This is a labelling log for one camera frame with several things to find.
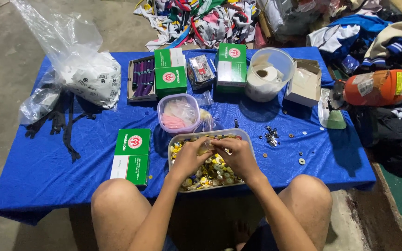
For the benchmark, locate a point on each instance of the person's left hand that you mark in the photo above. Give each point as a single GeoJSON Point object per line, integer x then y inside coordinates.
{"type": "Point", "coordinates": [187, 158]}

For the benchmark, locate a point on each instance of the person's right hand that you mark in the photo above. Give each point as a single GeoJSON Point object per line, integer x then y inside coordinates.
{"type": "Point", "coordinates": [237, 157]}

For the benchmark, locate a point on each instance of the person's left fingers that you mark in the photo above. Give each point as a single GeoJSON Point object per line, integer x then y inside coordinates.
{"type": "Point", "coordinates": [201, 144]}

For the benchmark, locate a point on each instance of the person's right fingers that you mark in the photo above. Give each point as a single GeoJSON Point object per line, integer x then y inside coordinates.
{"type": "Point", "coordinates": [222, 146]}

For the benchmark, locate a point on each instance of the clear tub of buttons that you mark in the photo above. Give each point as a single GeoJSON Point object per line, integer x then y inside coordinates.
{"type": "Point", "coordinates": [210, 160]}

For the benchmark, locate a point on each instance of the blue cloth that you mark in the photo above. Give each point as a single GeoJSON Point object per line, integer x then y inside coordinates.
{"type": "Point", "coordinates": [187, 122]}

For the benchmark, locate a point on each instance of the small clear bag of yellow items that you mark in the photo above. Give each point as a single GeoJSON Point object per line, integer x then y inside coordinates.
{"type": "Point", "coordinates": [206, 118]}

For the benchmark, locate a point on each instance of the pink lidded plastic container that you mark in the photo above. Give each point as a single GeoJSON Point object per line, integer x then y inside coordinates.
{"type": "Point", "coordinates": [179, 113]}

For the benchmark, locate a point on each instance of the pile of metal clips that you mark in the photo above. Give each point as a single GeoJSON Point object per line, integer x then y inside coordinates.
{"type": "Point", "coordinates": [271, 135]}

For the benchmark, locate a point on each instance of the person's legs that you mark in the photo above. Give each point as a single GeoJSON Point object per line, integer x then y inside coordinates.
{"type": "Point", "coordinates": [208, 212]}

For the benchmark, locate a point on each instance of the green white thread box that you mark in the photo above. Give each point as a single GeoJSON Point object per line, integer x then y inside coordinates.
{"type": "Point", "coordinates": [170, 71]}
{"type": "Point", "coordinates": [132, 156]}
{"type": "Point", "coordinates": [231, 66]}

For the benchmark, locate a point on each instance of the clear packet of patterned items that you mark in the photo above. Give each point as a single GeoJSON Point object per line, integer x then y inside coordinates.
{"type": "Point", "coordinates": [201, 71]}

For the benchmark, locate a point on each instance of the silver washer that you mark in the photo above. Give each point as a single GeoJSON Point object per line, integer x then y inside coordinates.
{"type": "Point", "coordinates": [302, 161]}

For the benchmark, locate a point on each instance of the round clear tub with tape rolls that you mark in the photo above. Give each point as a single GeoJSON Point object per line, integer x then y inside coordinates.
{"type": "Point", "coordinates": [269, 75]}

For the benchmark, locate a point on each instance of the open box of purple spools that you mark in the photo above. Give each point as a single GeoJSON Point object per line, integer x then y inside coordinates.
{"type": "Point", "coordinates": [142, 78]}

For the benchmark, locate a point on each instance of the open white cardboard box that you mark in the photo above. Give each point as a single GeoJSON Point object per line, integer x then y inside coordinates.
{"type": "Point", "coordinates": [304, 82]}

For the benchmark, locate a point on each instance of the heap of fabric scraps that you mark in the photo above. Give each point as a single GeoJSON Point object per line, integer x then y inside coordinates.
{"type": "Point", "coordinates": [201, 21]}

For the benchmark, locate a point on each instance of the black zippers bundle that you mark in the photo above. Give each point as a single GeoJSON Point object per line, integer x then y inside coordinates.
{"type": "Point", "coordinates": [61, 122]}

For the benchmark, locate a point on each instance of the clear bag of white packets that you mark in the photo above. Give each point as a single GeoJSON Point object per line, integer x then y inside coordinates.
{"type": "Point", "coordinates": [82, 66]}

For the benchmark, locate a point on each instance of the orange cutting machine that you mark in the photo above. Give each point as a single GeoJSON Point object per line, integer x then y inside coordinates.
{"type": "Point", "coordinates": [365, 92]}

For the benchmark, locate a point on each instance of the small clear plastic bag with black contents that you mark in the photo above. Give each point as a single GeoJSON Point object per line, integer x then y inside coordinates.
{"type": "Point", "coordinates": [38, 103]}

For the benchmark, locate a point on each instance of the pile of clothes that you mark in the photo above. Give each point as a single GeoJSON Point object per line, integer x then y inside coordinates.
{"type": "Point", "coordinates": [368, 31]}

